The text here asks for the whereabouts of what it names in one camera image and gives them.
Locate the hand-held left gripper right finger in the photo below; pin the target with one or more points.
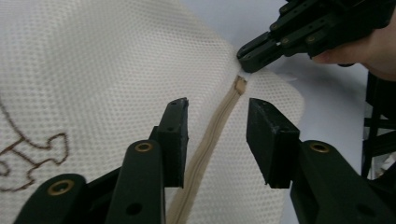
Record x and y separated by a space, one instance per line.
272 146

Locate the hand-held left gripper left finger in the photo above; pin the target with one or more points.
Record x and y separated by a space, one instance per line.
173 146

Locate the white mesh laundry bag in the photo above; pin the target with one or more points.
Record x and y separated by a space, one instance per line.
109 77

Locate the dark metal stand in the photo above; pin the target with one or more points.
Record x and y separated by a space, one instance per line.
378 124

